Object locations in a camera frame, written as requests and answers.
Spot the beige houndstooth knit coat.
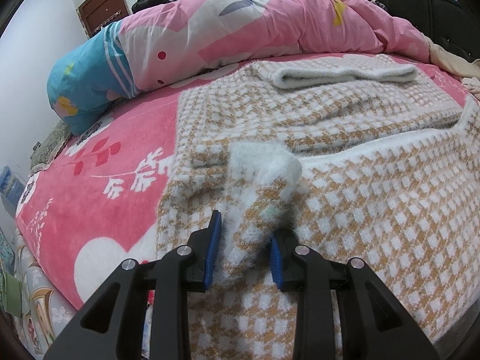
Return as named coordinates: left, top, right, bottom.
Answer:
left=157, top=55, right=479, bottom=359

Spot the pink floral fleece blanket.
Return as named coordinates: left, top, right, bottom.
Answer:
left=16, top=54, right=479, bottom=307

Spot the grey green folded cloth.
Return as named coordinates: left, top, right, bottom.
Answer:
left=30, top=120, right=72, bottom=175

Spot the cream fluffy garment pile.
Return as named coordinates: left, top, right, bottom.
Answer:
left=426, top=37, right=480, bottom=100

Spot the black bed headboard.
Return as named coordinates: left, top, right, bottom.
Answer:
left=377, top=0, right=479, bottom=62

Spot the brown wooden door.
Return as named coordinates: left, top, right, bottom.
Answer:
left=77, top=0, right=130, bottom=38

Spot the dark haired person lying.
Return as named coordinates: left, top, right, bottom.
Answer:
left=131, top=0, right=176, bottom=14

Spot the pink and blue quilt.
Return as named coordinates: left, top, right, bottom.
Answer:
left=46, top=0, right=430, bottom=135

